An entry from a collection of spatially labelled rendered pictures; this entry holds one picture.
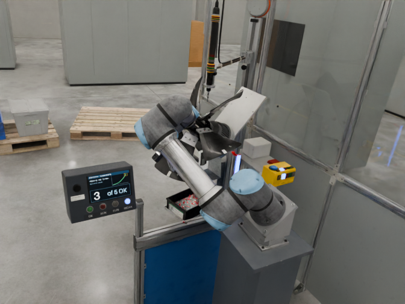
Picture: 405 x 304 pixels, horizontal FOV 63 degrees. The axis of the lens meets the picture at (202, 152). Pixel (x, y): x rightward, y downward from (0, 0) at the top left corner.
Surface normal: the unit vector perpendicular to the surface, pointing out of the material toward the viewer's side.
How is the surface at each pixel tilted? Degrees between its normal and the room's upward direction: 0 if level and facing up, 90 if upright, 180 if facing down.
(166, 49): 90
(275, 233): 90
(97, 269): 0
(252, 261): 0
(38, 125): 95
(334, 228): 90
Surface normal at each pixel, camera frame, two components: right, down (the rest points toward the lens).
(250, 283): -0.31, 0.38
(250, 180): -0.42, -0.68
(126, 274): 0.09, -0.90
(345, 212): -0.87, 0.14
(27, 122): 0.51, 0.48
